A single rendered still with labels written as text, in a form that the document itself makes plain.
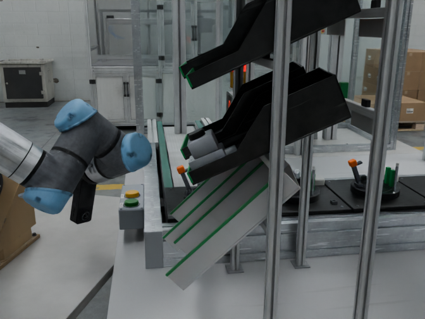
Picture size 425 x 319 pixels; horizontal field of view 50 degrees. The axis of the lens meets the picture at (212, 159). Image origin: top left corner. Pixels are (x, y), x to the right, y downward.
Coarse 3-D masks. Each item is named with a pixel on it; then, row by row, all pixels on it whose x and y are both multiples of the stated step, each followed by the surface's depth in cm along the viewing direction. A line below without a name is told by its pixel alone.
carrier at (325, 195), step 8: (296, 168) 131; (312, 168) 125; (296, 176) 130; (312, 176) 125; (320, 176) 143; (312, 184) 126; (320, 184) 141; (296, 192) 129; (312, 192) 127; (320, 192) 135; (328, 192) 135; (288, 200) 126; (296, 200) 126; (312, 200) 127; (320, 200) 129; (328, 200) 129; (336, 200) 129; (288, 208) 123; (296, 208) 123; (312, 208) 123; (320, 208) 123; (328, 208) 123; (336, 208) 123; (344, 208) 123
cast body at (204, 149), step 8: (200, 128) 78; (192, 136) 77; (200, 136) 77; (208, 136) 76; (192, 144) 76; (200, 144) 76; (208, 144) 76; (216, 144) 77; (192, 152) 77; (200, 152) 77; (208, 152) 77; (216, 152) 77; (224, 152) 77; (232, 152) 78; (192, 160) 78; (200, 160) 77; (208, 160) 77; (192, 168) 78
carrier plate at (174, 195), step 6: (192, 186) 140; (168, 192) 135; (174, 192) 135; (180, 192) 135; (168, 198) 130; (174, 198) 130; (180, 198) 130; (168, 204) 126; (174, 204) 126; (168, 210) 122; (168, 216) 118; (168, 222) 117; (174, 222) 117
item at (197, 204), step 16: (256, 160) 90; (224, 176) 104; (240, 176) 91; (192, 192) 106; (208, 192) 106; (224, 192) 92; (176, 208) 107; (192, 208) 107; (208, 208) 93; (176, 224) 94; (192, 224) 94
